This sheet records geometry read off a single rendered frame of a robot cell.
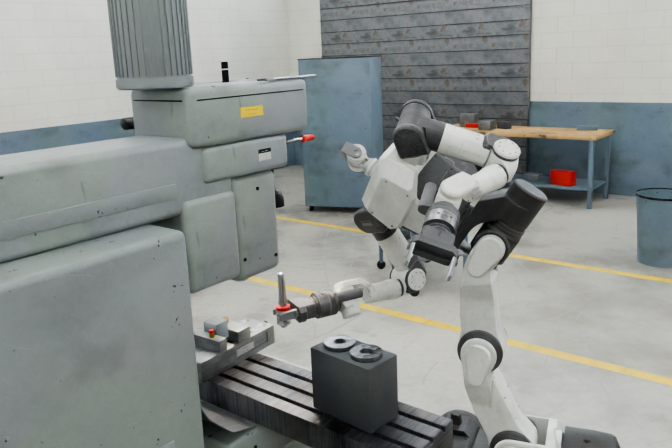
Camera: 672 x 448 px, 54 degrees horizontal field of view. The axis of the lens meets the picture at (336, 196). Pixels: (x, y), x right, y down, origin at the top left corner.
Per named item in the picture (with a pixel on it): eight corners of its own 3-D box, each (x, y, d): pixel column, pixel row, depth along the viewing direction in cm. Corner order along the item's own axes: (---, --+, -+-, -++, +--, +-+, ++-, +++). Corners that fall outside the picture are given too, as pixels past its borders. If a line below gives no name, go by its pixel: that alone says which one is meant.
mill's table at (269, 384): (170, 341, 259) (168, 321, 257) (453, 445, 183) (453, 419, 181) (118, 363, 241) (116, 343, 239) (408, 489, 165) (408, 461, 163)
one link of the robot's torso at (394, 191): (466, 215, 233) (383, 161, 240) (507, 154, 207) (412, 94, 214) (428, 270, 215) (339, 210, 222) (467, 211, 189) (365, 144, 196)
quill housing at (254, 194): (238, 257, 220) (231, 162, 213) (284, 267, 207) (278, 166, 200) (193, 273, 205) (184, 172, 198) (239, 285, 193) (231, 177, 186)
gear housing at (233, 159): (234, 160, 217) (232, 129, 215) (289, 165, 202) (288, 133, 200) (149, 177, 191) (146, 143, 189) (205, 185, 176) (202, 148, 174)
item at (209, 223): (188, 263, 206) (180, 181, 200) (243, 276, 191) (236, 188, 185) (136, 280, 191) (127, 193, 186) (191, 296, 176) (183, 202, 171)
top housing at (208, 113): (251, 126, 222) (248, 77, 219) (311, 129, 207) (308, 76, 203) (132, 145, 186) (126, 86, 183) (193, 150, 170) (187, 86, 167)
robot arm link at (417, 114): (440, 135, 204) (398, 121, 205) (449, 112, 198) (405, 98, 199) (434, 158, 196) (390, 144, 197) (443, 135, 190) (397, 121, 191)
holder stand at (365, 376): (341, 390, 199) (338, 328, 195) (399, 416, 184) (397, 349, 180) (312, 407, 190) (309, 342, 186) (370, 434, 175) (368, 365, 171)
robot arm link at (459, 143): (507, 167, 202) (437, 145, 204) (523, 135, 193) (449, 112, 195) (504, 191, 194) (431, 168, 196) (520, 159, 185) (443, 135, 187)
